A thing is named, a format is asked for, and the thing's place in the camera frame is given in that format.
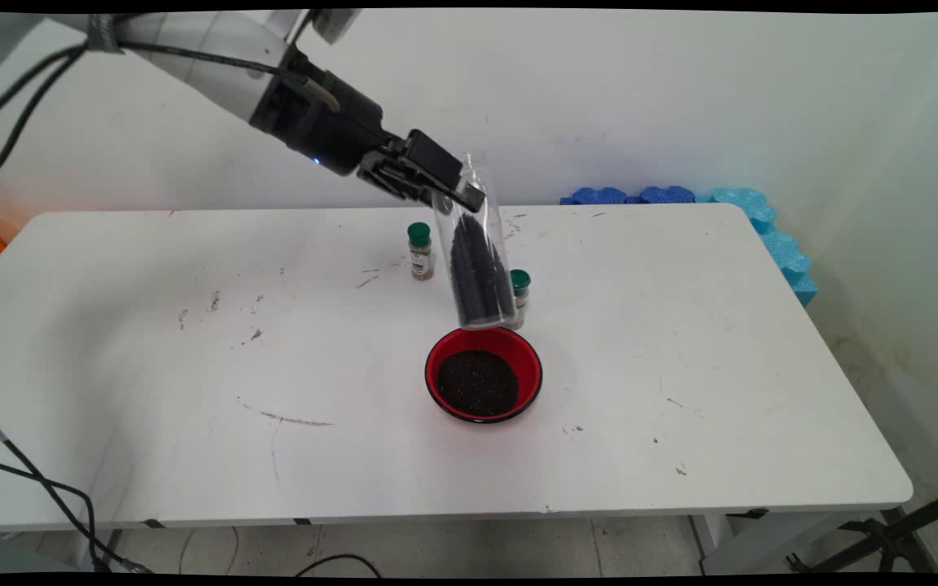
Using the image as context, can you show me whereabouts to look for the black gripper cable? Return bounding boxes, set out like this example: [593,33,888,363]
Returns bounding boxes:
[0,39,341,181]

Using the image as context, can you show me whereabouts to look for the black velcro strap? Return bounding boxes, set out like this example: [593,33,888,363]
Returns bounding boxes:
[86,12,124,54]

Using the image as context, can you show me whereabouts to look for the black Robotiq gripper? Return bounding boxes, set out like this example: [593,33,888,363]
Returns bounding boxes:
[249,45,488,214]

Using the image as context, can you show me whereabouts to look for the black floor cable loop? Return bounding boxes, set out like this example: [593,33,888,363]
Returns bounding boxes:
[296,554,382,579]

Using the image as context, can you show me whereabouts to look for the clear jar with black grains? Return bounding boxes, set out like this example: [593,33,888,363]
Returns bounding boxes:
[431,151,517,330]

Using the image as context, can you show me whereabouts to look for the black camera cable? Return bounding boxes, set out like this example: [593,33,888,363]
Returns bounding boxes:
[0,10,315,131]

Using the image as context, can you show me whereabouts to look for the light blue foam tile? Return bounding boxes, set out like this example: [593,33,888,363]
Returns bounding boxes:
[695,187,818,308]

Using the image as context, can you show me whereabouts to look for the black tripod stand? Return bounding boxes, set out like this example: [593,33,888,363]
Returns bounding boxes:
[787,482,938,574]

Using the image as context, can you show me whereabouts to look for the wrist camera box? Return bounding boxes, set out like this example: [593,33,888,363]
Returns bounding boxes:
[309,10,364,43]

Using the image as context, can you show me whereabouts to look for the white table leg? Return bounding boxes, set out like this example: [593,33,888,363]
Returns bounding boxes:
[70,529,124,573]
[690,511,885,575]

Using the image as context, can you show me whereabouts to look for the red bowl with black grains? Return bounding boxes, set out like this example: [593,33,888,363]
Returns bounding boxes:
[424,326,544,425]

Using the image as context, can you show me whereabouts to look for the green cap spice bottle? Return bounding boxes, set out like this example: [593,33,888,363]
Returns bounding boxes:
[406,222,436,282]
[510,269,532,329]

